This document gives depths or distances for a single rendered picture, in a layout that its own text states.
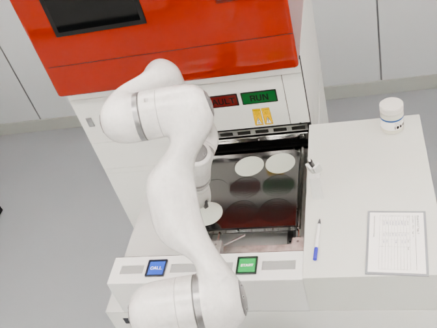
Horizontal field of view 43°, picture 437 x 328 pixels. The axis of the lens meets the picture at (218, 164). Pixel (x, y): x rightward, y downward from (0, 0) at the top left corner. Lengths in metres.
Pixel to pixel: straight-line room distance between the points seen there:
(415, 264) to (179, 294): 0.63
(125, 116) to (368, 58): 2.55
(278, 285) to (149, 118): 0.61
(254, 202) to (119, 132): 0.74
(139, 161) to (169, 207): 1.05
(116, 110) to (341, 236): 0.72
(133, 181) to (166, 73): 1.04
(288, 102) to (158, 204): 0.86
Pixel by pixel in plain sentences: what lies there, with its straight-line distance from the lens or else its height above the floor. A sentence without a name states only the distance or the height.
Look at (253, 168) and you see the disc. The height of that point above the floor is 0.90.
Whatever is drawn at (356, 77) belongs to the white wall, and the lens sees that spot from 3.56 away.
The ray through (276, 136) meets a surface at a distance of 1.91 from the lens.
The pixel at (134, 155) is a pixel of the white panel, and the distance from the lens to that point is 2.10.
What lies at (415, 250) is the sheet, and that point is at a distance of 1.48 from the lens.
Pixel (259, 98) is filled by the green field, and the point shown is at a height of 1.09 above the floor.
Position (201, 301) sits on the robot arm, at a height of 1.28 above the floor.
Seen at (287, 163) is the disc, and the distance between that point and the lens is 1.85.
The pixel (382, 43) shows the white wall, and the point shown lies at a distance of 3.45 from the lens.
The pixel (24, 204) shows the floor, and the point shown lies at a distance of 3.71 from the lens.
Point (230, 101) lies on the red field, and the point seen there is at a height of 1.09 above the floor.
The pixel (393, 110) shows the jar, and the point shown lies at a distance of 1.74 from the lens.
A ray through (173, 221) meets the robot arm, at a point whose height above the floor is 1.39.
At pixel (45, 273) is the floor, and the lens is 3.20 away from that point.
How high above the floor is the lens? 2.12
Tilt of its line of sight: 39 degrees down
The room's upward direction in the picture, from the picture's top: 18 degrees counter-clockwise
